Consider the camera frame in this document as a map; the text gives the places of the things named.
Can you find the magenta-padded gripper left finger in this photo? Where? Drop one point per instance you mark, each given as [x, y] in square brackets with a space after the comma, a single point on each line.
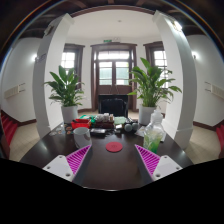
[77, 159]

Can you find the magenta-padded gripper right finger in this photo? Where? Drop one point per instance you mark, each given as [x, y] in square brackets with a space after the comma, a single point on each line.
[149, 159]

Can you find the clear green-label drink bottle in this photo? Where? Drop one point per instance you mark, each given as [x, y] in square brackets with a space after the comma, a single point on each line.
[154, 136]

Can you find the white mug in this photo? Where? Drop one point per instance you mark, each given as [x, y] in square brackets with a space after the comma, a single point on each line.
[81, 137]

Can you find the black flat case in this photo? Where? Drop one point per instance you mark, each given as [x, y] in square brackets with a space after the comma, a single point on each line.
[98, 131]

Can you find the red plastic basket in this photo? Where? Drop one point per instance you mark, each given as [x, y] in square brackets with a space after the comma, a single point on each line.
[80, 124]

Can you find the grey ball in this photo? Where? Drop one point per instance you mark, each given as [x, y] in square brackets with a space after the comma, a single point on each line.
[135, 126]
[128, 127]

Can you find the flat round red coaster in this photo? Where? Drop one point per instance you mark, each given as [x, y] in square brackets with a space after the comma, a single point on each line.
[114, 147]

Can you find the green white packet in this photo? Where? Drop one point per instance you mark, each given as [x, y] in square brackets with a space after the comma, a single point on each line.
[86, 117]

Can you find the large potted green plant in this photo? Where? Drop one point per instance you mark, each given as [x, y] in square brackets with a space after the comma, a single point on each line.
[146, 115]

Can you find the small potted green plant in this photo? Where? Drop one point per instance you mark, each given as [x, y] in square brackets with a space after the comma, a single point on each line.
[69, 113]

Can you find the pale green booklet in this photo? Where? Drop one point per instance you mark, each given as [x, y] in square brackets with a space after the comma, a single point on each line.
[120, 120]

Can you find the black chair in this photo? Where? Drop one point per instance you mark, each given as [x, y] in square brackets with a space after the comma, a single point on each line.
[113, 105]

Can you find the narrow brown-framed window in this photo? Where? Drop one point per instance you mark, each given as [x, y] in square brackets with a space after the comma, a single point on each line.
[160, 58]

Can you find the green exit sign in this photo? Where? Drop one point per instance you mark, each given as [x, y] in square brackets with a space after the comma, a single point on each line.
[107, 41]

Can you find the bright pillar spotlight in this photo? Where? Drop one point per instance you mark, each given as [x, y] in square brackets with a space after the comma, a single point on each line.
[177, 25]

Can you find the white wall radiator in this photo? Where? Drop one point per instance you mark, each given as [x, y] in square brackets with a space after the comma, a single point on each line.
[14, 91]
[216, 90]

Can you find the wall lamp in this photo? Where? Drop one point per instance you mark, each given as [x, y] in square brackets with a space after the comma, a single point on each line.
[194, 55]

